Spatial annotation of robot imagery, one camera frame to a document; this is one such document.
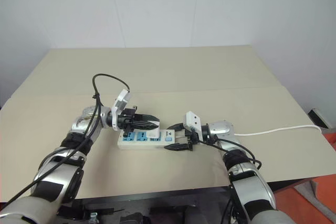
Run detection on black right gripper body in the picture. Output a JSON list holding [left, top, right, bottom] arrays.
[[183, 129, 200, 152]]

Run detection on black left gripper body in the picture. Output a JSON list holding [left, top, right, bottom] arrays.
[[117, 106, 139, 138]]

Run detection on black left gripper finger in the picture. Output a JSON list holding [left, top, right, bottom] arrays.
[[132, 121, 156, 131], [134, 113, 160, 123]]

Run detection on white charger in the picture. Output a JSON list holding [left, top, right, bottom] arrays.
[[146, 118, 161, 141]]

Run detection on white power strip blue sockets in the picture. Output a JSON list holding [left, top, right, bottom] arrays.
[[117, 129, 176, 151]]

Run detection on black box with grey rim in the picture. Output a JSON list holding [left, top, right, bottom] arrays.
[[308, 108, 330, 130]]

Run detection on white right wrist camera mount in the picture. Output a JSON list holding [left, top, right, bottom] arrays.
[[183, 111, 203, 141]]

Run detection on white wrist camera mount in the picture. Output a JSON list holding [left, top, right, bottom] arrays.
[[183, 111, 203, 141], [111, 89, 131, 132]]

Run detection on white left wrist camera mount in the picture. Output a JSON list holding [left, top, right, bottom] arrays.
[[111, 89, 131, 132]]

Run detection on black table frame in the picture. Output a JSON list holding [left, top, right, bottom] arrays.
[[56, 178, 314, 210]]

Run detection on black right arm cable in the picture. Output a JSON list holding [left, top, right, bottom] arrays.
[[194, 136, 263, 169]]

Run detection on white power strip cord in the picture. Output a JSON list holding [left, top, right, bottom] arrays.
[[233, 125, 323, 137]]

